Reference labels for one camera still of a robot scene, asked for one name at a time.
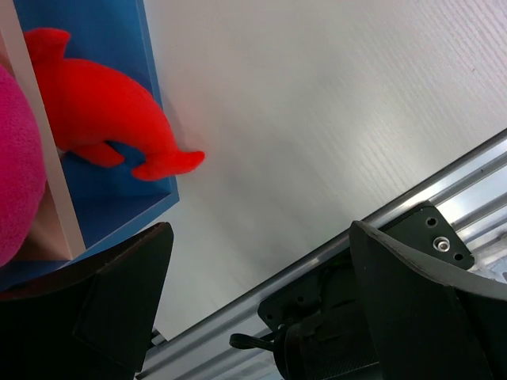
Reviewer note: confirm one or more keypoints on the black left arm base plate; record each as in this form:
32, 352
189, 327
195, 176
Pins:
443, 233

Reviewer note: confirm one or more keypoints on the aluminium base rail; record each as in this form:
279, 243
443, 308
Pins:
469, 196

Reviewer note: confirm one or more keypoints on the red plush whale in shelf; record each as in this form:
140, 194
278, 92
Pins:
90, 106

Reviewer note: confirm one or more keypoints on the pink plush toy in shelf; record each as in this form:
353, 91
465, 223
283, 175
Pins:
23, 176

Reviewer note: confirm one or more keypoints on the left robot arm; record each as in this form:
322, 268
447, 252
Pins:
330, 344

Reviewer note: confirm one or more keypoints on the colourful wooden toy shelf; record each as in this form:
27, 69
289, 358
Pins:
85, 209

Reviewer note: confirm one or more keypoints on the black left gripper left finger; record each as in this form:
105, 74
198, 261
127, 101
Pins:
88, 320

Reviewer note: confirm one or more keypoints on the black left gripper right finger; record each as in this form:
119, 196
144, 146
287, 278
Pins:
428, 319

